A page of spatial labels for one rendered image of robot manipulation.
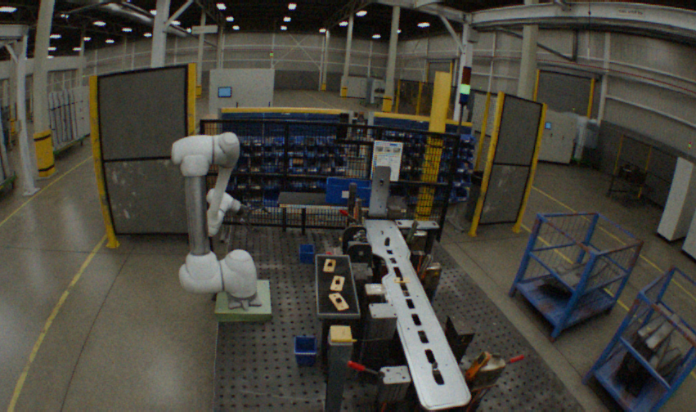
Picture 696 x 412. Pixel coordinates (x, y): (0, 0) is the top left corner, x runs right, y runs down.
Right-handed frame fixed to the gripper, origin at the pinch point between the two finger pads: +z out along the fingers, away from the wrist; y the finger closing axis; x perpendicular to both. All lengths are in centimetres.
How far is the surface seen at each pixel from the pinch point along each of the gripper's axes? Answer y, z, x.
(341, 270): -17, 7, -92
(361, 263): -10, 23, -81
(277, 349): -61, 9, -63
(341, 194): 37, 36, -15
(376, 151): 76, 46, -22
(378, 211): 34, 58, -30
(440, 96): 126, 60, -57
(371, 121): 167, 90, 83
